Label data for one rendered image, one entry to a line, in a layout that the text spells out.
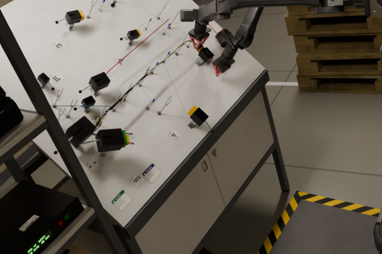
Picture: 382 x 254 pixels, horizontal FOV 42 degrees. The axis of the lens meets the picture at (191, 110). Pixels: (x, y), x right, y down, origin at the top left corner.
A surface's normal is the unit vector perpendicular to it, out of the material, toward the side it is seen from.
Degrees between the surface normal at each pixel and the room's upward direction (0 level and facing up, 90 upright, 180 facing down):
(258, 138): 90
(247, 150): 90
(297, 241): 0
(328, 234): 0
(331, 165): 0
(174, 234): 90
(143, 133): 49
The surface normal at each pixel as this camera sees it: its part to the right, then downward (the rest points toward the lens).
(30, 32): 0.40, -0.46
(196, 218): 0.79, 0.11
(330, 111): -0.28, -0.82
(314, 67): -0.43, 0.58
